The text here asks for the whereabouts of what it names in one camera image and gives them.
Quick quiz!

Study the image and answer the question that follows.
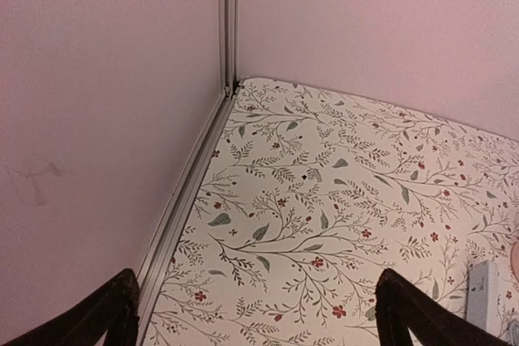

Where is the white multicolour power strip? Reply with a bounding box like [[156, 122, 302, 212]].
[[466, 260, 499, 335]]

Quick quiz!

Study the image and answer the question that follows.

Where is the aluminium left corner post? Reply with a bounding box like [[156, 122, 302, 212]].
[[136, 0, 238, 345]]

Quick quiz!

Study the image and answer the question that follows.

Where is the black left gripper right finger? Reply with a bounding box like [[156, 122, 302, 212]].
[[375, 268, 506, 346]]

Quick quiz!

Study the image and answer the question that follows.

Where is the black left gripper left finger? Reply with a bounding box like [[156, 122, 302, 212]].
[[6, 268, 140, 346]]

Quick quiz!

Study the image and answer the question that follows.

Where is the floral patterned table mat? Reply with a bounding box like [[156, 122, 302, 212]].
[[144, 78, 518, 345]]

